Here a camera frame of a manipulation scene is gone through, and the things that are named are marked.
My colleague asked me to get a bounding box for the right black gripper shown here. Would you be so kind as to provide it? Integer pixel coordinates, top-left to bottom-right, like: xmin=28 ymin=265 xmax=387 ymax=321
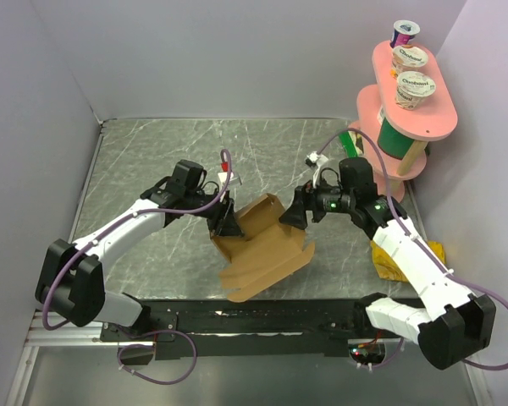
xmin=279 ymin=171 xmax=356 ymax=229

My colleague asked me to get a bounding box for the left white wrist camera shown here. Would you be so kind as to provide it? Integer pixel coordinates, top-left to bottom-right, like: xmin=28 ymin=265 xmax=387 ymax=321
xmin=218 ymin=162 xmax=242 ymax=188

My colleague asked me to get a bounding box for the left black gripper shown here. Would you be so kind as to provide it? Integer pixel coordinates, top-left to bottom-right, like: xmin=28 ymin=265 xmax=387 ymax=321
xmin=185 ymin=187 xmax=245 ymax=238

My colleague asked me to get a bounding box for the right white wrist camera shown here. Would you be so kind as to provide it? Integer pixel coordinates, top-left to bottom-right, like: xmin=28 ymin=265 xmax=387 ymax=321
xmin=305 ymin=151 xmax=329 ymax=189

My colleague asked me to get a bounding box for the chobani yogurt cup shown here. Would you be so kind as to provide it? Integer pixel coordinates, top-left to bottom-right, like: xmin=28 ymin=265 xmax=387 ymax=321
xmin=395 ymin=71 xmax=436 ymax=110
xmin=390 ymin=45 xmax=428 ymax=79

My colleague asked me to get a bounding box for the front Chobani yogurt cup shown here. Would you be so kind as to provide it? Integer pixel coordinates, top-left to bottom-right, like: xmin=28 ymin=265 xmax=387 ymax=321
xmin=395 ymin=71 xmax=436 ymax=110

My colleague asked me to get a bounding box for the green snack bag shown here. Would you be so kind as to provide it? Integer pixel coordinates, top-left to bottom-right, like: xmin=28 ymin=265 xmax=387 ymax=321
xmin=339 ymin=131 xmax=364 ymax=157

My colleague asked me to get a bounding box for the yellow chip bag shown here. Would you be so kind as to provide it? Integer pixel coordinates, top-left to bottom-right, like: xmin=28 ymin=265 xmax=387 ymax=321
xmin=370 ymin=240 xmax=445 ymax=283

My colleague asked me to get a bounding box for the green cylindrical can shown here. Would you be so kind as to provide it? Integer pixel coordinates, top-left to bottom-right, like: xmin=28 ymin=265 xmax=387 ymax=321
xmin=377 ymin=107 xmax=414 ymax=160

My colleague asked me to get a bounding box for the purple lid yogurt cup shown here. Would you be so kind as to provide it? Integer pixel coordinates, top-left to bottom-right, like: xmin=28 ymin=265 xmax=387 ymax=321
xmin=389 ymin=19 xmax=421 ymax=48

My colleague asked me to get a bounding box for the brown cardboard box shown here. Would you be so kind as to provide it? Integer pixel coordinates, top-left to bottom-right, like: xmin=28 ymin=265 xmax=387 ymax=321
xmin=211 ymin=194 xmax=315 ymax=303

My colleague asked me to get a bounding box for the middle Chobani yogurt cup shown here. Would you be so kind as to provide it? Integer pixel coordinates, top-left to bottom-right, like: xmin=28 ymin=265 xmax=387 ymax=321
xmin=390 ymin=45 xmax=428 ymax=79

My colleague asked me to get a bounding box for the pink three-tier shelf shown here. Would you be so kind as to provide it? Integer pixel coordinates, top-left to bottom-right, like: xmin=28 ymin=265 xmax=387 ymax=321
xmin=353 ymin=41 xmax=458 ymax=201

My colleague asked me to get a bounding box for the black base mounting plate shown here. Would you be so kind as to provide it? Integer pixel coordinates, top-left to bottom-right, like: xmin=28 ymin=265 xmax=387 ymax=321
xmin=99 ymin=298 xmax=428 ymax=362

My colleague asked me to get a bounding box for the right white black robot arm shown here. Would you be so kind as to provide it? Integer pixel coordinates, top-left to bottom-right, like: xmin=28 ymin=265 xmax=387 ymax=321
xmin=279 ymin=152 xmax=496 ymax=370

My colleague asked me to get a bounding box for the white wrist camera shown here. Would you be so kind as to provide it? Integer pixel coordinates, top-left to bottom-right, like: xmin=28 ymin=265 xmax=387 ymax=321
xmin=305 ymin=151 xmax=329 ymax=189
xmin=218 ymin=162 xmax=242 ymax=188

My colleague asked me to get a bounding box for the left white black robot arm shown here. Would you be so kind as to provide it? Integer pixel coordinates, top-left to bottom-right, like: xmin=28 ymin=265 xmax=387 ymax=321
xmin=35 ymin=160 xmax=244 ymax=340

